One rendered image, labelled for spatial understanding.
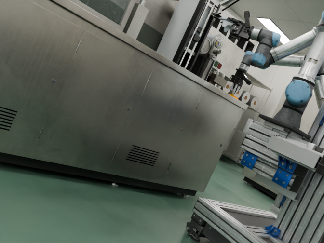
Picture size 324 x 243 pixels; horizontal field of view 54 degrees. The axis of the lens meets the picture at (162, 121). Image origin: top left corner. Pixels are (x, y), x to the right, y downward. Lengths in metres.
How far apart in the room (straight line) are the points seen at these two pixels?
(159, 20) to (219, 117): 0.91
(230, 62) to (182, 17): 0.99
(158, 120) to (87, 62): 0.64
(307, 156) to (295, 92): 0.34
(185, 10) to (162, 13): 0.23
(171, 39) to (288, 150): 1.28
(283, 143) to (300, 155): 0.10
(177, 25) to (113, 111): 0.96
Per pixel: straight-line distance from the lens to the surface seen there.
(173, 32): 2.53
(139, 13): 2.26
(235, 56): 3.39
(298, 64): 2.45
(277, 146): 1.71
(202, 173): 2.63
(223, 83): 2.78
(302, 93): 1.76
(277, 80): 7.69
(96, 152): 1.94
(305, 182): 1.96
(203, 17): 2.40
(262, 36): 1.90
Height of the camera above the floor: 0.66
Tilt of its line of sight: 4 degrees down
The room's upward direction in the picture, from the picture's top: 25 degrees clockwise
